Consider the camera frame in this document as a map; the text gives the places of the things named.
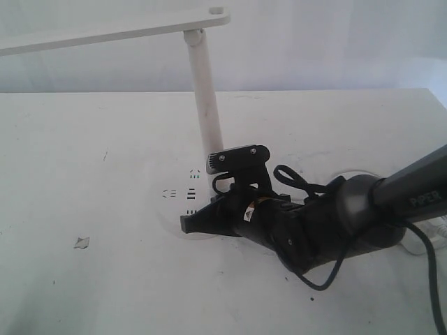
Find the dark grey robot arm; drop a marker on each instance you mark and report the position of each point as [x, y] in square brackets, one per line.
[308, 225]

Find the small torn paper scrap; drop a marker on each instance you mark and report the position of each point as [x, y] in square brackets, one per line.
[82, 243]

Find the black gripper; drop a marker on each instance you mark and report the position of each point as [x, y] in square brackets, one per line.
[259, 216]

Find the white desk lamp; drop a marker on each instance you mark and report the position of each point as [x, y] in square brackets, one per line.
[192, 23]

